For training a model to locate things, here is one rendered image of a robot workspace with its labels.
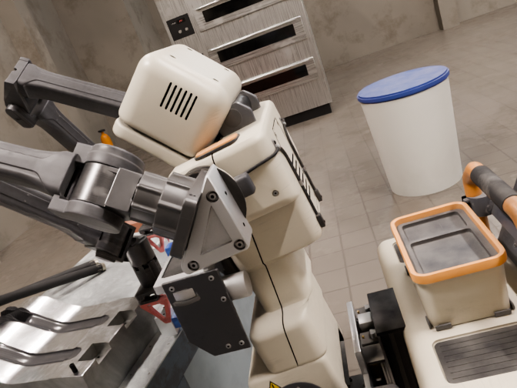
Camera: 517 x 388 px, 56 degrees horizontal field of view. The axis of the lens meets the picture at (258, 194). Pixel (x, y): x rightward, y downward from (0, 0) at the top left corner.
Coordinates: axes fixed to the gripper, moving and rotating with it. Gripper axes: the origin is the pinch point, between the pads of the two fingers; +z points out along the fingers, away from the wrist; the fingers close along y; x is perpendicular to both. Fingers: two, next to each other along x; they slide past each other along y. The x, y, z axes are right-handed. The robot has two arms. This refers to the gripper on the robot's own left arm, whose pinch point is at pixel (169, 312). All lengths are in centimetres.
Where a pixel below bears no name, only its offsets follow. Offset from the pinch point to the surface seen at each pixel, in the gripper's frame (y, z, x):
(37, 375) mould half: 17.1, -4.2, -23.7
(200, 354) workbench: -8.3, 19.3, -1.6
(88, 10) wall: -805, -157, -288
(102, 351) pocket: 11.9, -2.4, -11.5
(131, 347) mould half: 8.2, 1.1, -7.5
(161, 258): -39.3, 3.5, -13.9
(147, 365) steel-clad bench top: 11.1, 4.4, -4.4
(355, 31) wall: -934, 46, 155
